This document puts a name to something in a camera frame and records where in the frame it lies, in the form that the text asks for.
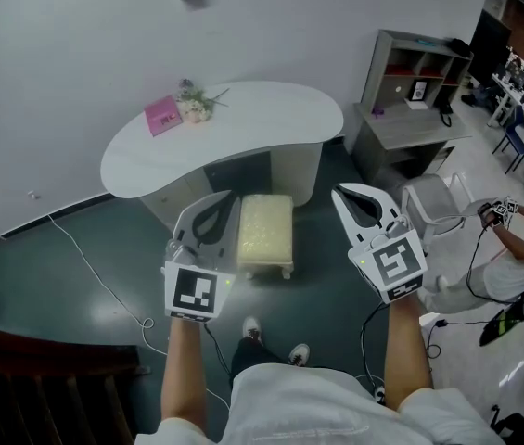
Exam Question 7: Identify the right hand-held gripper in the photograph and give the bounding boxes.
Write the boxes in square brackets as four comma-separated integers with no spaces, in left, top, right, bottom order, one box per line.
[330,182,429,306]

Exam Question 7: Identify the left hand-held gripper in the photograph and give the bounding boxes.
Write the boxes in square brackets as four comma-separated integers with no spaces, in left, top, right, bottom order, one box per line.
[161,190,243,325]

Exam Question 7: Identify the cream upholstered stool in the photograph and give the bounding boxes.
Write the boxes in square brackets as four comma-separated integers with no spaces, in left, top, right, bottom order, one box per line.
[235,193,296,281]

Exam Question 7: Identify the white curved desk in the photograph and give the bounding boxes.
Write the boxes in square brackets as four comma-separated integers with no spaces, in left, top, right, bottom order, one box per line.
[99,80,346,234]

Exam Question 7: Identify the person's right forearm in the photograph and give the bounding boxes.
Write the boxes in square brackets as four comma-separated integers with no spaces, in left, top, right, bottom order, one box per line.
[383,297,435,412]

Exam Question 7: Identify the person's left forearm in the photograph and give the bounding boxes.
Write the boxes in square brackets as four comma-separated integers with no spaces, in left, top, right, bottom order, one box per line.
[159,315,211,428]

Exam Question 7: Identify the white office chair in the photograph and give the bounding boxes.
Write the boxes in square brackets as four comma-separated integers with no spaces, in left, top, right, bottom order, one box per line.
[400,172,492,255]

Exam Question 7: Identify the grey shelf desk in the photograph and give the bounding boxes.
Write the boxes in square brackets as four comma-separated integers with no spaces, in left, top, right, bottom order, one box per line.
[351,28,475,189]

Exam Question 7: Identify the person's left shoe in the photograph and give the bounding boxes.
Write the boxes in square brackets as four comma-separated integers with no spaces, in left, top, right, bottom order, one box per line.
[241,315,264,348]

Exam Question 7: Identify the person's shoe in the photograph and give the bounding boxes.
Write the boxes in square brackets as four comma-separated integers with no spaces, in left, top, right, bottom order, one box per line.
[286,342,312,369]
[241,315,264,348]

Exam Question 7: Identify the black telephone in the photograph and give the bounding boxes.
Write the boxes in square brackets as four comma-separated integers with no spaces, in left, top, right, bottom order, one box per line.
[437,99,455,128]

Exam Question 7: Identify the pink box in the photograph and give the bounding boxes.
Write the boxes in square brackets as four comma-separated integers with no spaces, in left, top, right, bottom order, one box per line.
[144,95,185,138]

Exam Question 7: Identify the artificial flower bouquet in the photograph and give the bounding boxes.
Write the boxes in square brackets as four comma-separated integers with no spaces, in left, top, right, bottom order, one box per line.
[175,77,231,124]

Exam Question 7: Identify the person's black trousers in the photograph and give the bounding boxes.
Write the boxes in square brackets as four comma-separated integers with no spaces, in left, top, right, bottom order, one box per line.
[230,335,293,391]

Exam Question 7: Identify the person's right shoe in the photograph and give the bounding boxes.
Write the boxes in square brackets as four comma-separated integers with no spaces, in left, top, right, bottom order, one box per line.
[286,342,312,369]

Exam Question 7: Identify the blue chair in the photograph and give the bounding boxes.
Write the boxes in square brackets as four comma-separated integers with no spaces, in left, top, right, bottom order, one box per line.
[492,106,524,175]

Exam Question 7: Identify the black green gear pack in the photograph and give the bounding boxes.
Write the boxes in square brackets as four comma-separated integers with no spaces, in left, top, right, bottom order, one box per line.
[479,289,524,348]

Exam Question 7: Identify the white work desk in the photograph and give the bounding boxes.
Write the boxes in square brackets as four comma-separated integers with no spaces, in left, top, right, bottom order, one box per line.
[487,62,524,157]

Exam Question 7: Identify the person in white shirt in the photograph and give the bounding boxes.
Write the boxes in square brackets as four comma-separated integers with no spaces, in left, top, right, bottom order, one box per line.
[134,363,511,445]

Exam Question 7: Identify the brown wooden furniture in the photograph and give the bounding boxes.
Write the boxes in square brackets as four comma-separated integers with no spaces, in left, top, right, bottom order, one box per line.
[0,323,145,445]

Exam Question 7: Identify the white floor cable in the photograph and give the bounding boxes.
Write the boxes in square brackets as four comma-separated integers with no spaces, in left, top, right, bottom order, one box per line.
[46,213,234,412]

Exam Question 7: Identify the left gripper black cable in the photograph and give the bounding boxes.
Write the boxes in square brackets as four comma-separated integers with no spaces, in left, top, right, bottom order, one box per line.
[203,322,233,379]

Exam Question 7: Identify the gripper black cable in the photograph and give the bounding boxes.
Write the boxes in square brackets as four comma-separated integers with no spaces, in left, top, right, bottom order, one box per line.
[203,322,233,379]
[359,301,390,391]

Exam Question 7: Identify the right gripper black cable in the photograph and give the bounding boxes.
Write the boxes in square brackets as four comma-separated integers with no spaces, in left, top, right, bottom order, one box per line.
[359,301,390,391]

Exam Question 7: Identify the small picture frame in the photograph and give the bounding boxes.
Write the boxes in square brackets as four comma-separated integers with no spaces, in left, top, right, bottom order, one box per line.
[408,79,429,104]

